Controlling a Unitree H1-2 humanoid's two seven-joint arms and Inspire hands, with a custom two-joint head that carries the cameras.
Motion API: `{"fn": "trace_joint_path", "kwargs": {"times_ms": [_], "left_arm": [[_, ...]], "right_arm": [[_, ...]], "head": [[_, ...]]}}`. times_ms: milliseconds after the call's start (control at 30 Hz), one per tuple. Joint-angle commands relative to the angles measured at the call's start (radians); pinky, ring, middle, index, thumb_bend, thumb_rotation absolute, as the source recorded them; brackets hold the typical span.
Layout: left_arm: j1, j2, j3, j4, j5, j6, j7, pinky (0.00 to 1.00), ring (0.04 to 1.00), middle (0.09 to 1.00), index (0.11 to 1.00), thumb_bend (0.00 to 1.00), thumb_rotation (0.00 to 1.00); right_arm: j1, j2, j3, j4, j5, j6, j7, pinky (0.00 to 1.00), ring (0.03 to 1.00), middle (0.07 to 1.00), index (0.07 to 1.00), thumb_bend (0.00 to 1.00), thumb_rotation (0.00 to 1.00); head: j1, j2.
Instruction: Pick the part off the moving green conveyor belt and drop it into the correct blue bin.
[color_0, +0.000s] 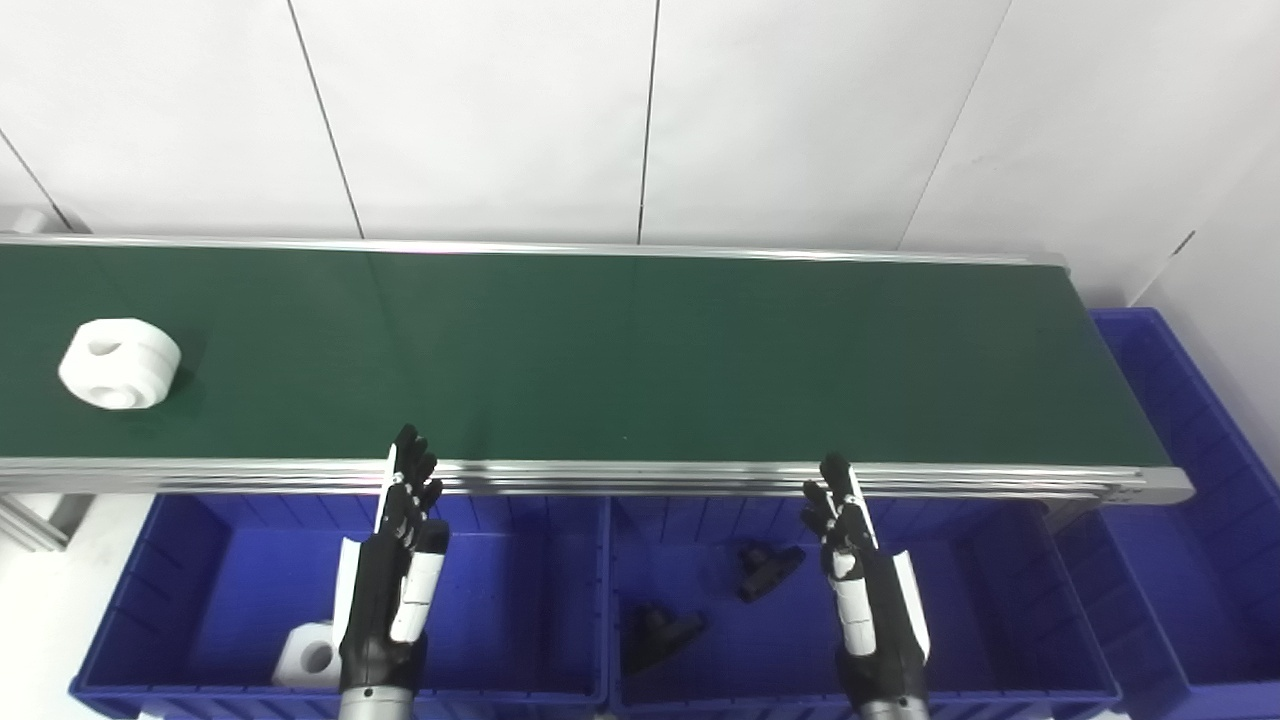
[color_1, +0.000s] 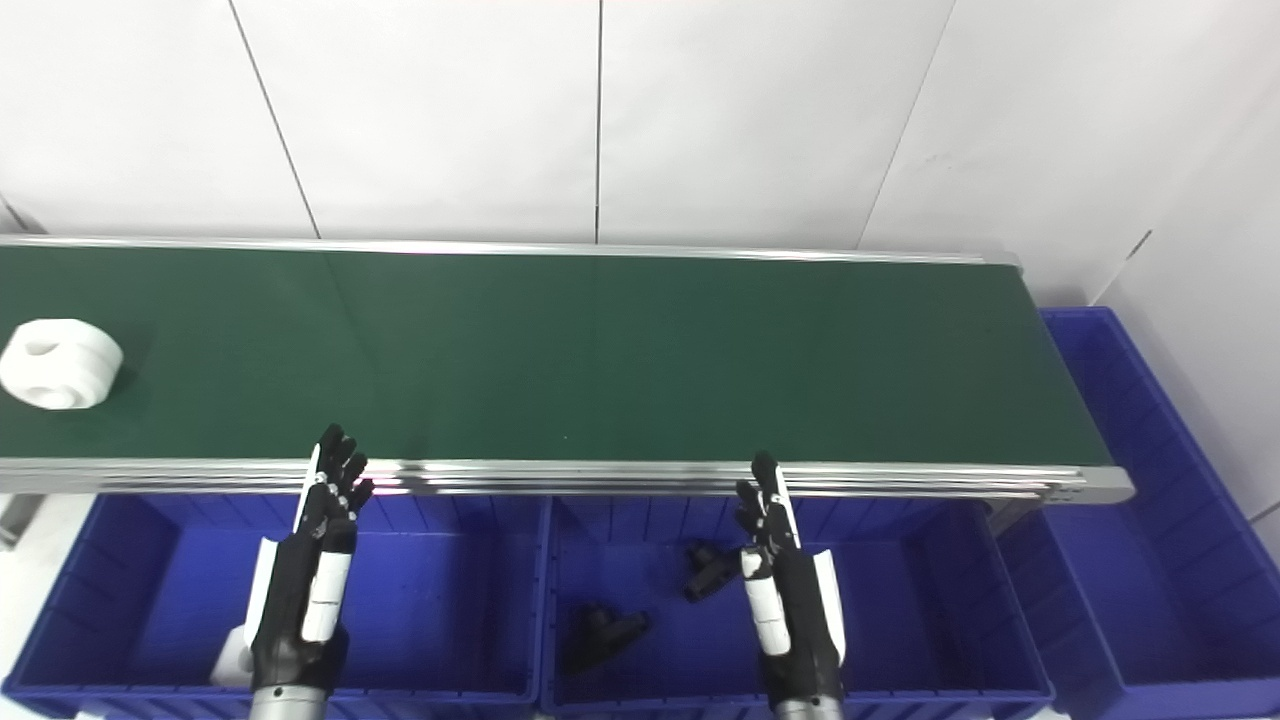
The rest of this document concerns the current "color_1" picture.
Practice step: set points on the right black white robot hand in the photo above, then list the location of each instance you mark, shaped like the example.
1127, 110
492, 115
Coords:
800, 610

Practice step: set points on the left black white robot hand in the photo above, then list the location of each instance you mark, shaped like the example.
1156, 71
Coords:
290, 600

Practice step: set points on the white round plastic part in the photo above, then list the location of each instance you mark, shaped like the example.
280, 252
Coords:
232, 662
58, 363

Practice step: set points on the black plastic part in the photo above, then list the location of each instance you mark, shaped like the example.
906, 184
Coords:
708, 570
600, 632

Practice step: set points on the blue plastic bin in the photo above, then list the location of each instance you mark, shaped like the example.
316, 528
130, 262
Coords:
920, 610
1150, 560
440, 600

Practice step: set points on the aluminium conveyor support leg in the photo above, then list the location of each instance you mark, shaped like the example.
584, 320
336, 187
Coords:
15, 515

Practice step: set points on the green conveyor belt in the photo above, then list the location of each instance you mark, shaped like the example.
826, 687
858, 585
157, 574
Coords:
620, 350

